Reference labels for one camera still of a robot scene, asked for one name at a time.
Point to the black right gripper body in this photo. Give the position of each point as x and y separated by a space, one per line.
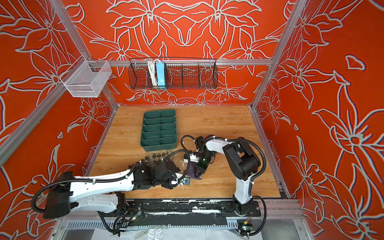
203 162

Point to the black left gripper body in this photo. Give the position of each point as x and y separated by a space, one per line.
167 181

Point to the olive argyle patterned sock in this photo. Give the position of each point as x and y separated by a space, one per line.
153 157

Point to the purple teal yellow sock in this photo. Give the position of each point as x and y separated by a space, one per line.
191 171

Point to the green divided organizer tray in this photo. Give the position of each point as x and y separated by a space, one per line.
159 130

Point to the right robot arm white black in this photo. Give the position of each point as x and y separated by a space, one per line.
246 161

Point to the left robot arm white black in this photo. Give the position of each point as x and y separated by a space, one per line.
71 193

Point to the light blue box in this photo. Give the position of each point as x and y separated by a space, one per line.
160 68

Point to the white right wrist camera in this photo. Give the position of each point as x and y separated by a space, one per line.
194 158

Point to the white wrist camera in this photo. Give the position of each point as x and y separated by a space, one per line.
194 158
186 181

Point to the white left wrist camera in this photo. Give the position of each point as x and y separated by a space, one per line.
186 181

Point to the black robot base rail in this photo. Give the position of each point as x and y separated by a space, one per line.
209 213

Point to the black wire wall basket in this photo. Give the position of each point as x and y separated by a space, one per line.
180 73

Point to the clear plastic wall bin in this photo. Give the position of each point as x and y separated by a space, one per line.
86 79

